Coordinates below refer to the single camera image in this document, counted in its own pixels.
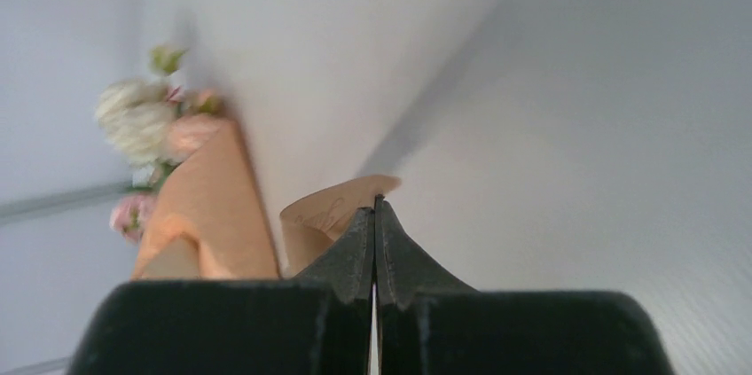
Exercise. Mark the pink rose stem bunch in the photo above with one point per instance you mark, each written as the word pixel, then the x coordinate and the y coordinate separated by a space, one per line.
pixel 131 215

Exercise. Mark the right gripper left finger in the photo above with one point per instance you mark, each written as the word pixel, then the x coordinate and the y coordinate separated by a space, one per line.
pixel 317 322

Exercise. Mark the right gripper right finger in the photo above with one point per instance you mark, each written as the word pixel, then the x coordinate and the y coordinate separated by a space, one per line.
pixel 431 322

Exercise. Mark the tan ribbon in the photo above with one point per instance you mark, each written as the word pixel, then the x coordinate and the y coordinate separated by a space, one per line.
pixel 310 225

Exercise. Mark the beige wrapping paper sheet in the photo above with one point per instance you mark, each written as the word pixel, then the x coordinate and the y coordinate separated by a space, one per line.
pixel 209 221

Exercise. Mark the white rose stem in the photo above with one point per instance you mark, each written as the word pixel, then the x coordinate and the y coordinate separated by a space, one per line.
pixel 135 114

